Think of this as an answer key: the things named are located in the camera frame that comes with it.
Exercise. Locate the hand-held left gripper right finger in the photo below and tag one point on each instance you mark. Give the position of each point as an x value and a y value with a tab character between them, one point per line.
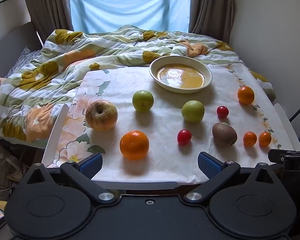
208	165

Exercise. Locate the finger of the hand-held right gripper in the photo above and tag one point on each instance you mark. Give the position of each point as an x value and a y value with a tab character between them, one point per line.
276	156

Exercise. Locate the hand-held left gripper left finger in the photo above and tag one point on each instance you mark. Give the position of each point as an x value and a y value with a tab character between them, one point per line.
91	166

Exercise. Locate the small tangerine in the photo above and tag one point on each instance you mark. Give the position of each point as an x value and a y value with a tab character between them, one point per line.
265	139
250	139

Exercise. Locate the brown kiwi with sticker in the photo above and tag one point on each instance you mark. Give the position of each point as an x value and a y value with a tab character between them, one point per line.
224	134

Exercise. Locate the red cherry tomato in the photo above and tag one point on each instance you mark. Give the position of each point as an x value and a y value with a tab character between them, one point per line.
222	112
184	137

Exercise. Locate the wrinkled yellow-brown apple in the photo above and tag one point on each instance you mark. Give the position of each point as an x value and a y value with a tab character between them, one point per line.
101	120

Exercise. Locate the large orange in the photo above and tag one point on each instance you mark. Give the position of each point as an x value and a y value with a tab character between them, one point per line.
134	145

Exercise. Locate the green apple with stem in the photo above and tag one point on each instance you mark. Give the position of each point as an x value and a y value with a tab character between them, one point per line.
192	111

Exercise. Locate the cream bowl with yellow inside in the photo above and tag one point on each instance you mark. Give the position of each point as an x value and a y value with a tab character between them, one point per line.
180	77

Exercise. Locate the floral tablecloth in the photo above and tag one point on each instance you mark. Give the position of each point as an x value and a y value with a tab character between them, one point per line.
165	135

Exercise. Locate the medium orange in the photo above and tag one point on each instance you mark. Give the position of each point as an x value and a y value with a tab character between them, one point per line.
245	95

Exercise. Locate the green and yellow floral quilt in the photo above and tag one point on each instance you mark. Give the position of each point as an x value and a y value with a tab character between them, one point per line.
65	62

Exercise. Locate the grey patterned pillow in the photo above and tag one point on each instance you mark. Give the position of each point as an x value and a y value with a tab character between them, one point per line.
22	57

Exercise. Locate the grey headboard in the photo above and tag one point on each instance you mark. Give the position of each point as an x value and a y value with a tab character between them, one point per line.
10	40

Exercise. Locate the brown curtain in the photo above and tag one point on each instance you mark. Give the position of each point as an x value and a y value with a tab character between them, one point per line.
210	7
47	5

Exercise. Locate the light blue sheer curtain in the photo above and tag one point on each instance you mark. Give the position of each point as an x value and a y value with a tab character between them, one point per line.
130	5

